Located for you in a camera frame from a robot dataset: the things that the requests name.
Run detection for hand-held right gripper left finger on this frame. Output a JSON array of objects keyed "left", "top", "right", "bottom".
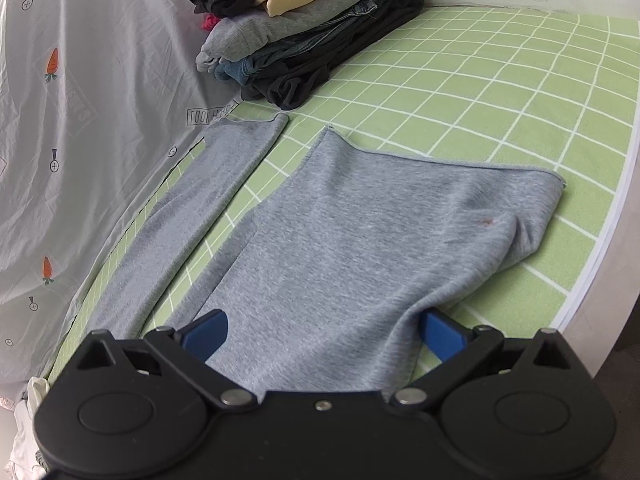
[{"left": 75, "top": 309, "right": 258, "bottom": 411}]

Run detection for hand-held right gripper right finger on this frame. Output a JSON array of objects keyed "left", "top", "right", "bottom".
[{"left": 391, "top": 309, "right": 571, "bottom": 411}]

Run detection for grey garment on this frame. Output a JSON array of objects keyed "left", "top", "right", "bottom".
[{"left": 89, "top": 112, "right": 566, "bottom": 401}]

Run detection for stack of folded clothes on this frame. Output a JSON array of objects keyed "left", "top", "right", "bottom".
[{"left": 196, "top": 0, "right": 407, "bottom": 73}]

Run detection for white mattress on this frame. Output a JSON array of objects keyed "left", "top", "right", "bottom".
[{"left": 550, "top": 105, "right": 640, "bottom": 381}]

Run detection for white garment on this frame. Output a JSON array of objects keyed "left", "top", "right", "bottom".
[{"left": 12, "top": 374, "right": 53, "bottom": 480}]

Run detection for carrot print pale sheet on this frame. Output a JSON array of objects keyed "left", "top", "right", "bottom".
[{"left": 0, "top": 0, "right": 291, "bottom": 401}]

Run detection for green checked bed sheet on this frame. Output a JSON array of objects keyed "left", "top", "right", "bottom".
[{"left": 40, "top": 5, "right": 640, "bottom": 393}]

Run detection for folded blue jeans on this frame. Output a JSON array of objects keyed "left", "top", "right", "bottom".
[{"left": 214, "top": 0, "right": 401, "bottom": 87}]

